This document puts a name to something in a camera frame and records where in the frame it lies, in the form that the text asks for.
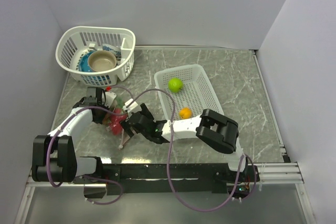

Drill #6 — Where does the clear zip top bag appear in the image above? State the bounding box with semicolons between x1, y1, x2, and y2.
102;97;131;150

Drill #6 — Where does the orange fake fruit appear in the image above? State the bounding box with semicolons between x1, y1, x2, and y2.
179;108;193;120

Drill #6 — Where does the green fake apple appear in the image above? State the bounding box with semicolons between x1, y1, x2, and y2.
168;78;183;93

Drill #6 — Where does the white perforated rectangular basket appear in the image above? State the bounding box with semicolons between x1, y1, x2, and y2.
154;64;224;121

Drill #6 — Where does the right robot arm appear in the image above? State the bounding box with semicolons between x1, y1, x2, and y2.
120;103;248;181

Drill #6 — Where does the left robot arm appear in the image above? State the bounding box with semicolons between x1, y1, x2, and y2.
31;88;117;187

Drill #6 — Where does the red fake strawberry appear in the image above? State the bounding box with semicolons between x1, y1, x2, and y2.
107;108;127;135

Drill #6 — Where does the blue plate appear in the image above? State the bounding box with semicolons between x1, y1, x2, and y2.
78;51;93;72

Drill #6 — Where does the beige bowl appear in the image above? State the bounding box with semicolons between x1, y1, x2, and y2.
88;50;117;72

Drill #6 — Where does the white slatted round basket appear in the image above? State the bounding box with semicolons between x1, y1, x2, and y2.
55;26;136;87

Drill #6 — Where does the blue patterned white dish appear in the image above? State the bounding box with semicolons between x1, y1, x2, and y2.
102;44;122;61

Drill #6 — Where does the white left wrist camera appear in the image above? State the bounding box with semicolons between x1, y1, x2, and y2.
103;91;117;108

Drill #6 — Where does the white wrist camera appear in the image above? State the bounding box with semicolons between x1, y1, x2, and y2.
103;91;117;108
123;98;142;116

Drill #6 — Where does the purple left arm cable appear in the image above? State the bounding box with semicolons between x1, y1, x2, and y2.
46;86;135;206

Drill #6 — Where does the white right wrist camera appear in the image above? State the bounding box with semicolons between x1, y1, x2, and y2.
123;98;142;116

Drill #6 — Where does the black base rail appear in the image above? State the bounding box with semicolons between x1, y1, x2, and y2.
72;163;258;196

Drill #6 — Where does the aluminium frame rail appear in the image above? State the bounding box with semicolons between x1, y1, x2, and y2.
28;163;303;187

